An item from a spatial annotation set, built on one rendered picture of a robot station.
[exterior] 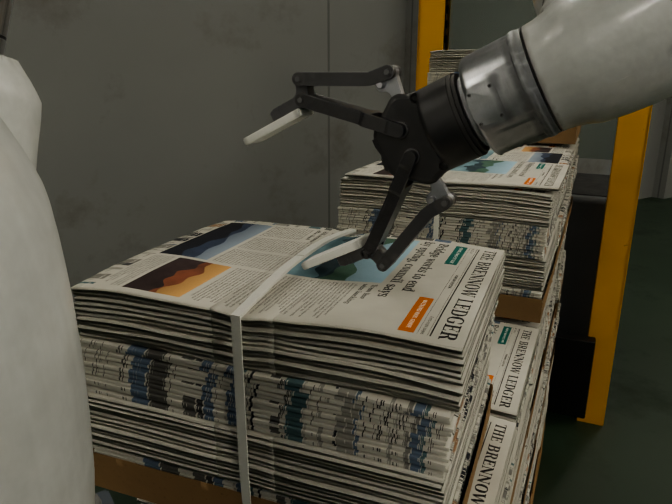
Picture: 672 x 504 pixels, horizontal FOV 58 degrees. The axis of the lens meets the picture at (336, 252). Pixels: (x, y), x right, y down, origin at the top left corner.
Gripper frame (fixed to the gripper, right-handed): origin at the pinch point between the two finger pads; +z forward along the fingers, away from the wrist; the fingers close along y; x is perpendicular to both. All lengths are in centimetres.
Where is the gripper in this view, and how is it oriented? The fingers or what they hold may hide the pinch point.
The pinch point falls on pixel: (288, 198)
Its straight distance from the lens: 61.3
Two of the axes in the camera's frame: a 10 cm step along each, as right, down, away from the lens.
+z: -8.2, 3.2, 4.8
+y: 4.1, 9.0, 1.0
